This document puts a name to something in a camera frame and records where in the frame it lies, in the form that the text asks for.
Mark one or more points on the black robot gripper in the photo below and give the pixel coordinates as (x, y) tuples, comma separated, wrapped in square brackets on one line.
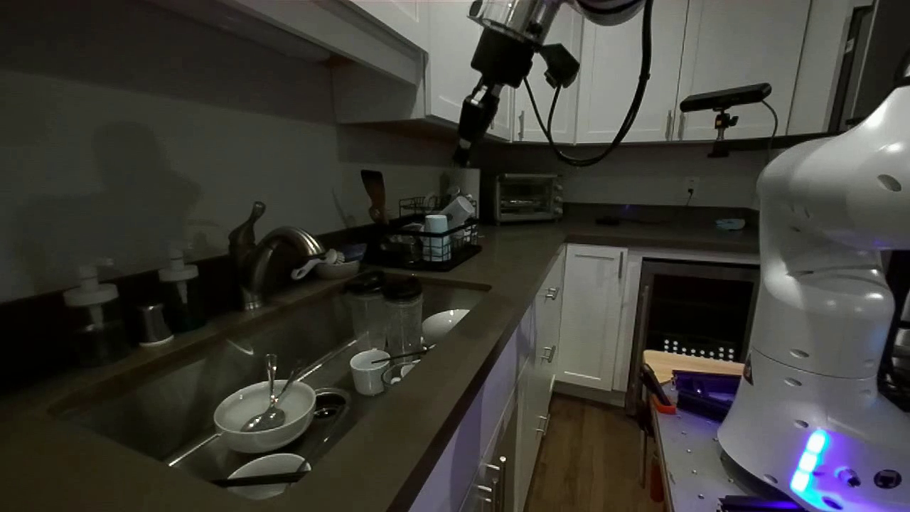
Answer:
[(505, 57)]

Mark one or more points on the curved metal kitchen faucet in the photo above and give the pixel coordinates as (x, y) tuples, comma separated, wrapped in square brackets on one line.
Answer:
[(275, 258)]

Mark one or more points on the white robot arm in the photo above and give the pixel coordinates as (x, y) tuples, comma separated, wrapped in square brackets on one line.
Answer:
[(810, 412)]

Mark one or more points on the silver toaster oven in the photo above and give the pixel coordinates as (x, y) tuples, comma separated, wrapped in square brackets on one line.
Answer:
[(527, 196)]

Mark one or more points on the black dish drying rack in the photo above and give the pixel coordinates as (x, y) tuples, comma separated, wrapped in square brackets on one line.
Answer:
[(410, 244)]

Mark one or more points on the clear drinking glass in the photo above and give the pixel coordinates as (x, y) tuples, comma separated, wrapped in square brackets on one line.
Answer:
[(406, 305)]

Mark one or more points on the large white tilted bowl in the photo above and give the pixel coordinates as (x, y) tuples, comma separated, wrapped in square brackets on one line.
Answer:
[(443, 321)]

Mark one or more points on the white lower cabinet door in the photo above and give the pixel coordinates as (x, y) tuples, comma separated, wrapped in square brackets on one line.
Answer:
[(592, 315)]

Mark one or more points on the stainless steel kitchen sink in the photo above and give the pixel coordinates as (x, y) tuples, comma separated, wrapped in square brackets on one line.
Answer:
[(178, 453)]

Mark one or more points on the small white mug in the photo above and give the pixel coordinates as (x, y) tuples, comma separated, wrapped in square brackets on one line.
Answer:
[(368, 371)]

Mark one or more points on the black under-counter wine cooler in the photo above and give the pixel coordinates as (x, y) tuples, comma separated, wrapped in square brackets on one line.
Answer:
[(693, 308)]

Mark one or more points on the right white soap dispenser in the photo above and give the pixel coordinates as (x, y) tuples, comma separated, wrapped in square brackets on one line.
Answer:
[(178, 273)]

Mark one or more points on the white soap dispenser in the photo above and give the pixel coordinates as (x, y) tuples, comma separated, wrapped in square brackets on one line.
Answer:
[(93, 303), (178, 273)]

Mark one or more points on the white plate with cutlery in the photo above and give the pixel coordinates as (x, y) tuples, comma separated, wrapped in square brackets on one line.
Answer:
[(267, 476)]

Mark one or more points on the left white soap dispenser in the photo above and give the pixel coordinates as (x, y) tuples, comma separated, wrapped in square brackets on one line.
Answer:
[(93, 303)]

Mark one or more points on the black camera on stand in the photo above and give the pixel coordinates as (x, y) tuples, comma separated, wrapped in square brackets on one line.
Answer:
[(720, 106)]

